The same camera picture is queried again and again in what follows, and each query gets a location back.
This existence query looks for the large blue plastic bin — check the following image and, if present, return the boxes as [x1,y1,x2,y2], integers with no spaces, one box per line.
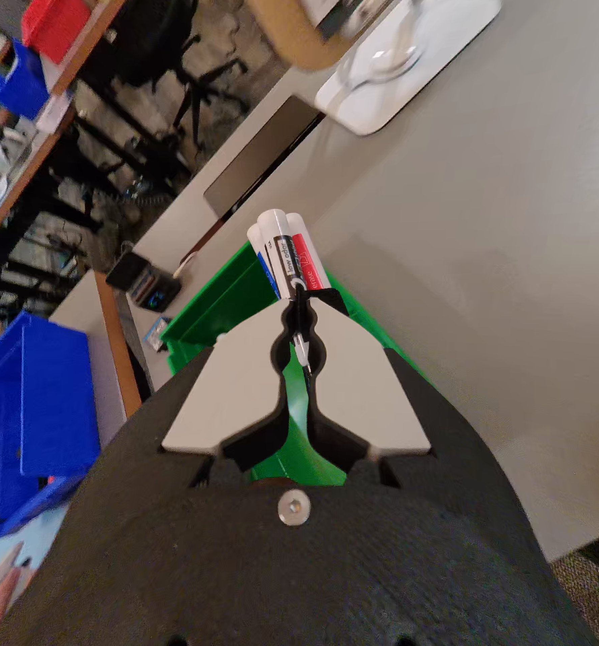
[0,310,102,542]

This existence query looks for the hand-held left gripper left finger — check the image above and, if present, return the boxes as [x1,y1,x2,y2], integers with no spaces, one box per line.
[161,295,292,472]

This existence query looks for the neighbouring white desk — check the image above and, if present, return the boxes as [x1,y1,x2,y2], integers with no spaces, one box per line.
[47,270,155,420]

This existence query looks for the silver monitor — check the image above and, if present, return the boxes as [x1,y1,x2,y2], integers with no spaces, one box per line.
[299,0,411,43]

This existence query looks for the tan cardboard piece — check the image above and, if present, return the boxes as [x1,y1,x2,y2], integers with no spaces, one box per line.
[246,0,363,71]

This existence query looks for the black charger device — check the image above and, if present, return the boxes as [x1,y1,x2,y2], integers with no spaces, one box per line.
[106,251,182,314]

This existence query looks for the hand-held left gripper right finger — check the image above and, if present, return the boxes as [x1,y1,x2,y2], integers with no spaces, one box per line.
[302,298,433,475]

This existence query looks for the white flat stand base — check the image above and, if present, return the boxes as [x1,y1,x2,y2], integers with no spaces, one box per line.
[313,0,503,137]

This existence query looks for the black dry erase marker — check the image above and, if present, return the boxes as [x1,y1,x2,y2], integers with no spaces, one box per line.
[256,208,314,390]

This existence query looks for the clear stand bracket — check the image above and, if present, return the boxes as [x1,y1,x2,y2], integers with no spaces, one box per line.
[337,0,426,94]

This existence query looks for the grey desk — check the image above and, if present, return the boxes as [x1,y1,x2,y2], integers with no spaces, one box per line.
[128,0,599,563]

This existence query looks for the small blue white packet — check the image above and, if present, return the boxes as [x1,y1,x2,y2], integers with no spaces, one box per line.
[147,317,173,352]

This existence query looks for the black office chair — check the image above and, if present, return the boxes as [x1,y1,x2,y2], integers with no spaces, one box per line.
[105,0,252,152]

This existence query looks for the red dry erase marker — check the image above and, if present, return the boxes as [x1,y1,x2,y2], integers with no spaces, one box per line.
[285,212,333,292]

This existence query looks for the dark desk cable slot cover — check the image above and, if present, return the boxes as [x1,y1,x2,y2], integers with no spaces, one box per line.
[203,96,326,223]

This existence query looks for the green plastic bin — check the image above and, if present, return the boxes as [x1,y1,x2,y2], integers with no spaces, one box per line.
[159,240,434,488]

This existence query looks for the wooden background table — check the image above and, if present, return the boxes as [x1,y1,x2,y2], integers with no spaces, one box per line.
[0,103,78,255]
[51,0,128,98]

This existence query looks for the red plastic bin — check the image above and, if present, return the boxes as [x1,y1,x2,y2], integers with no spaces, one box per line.
[21,0,92,65]

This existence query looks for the blue dry erase marker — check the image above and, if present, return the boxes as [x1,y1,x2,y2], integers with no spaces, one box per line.
[246,223,283,302]

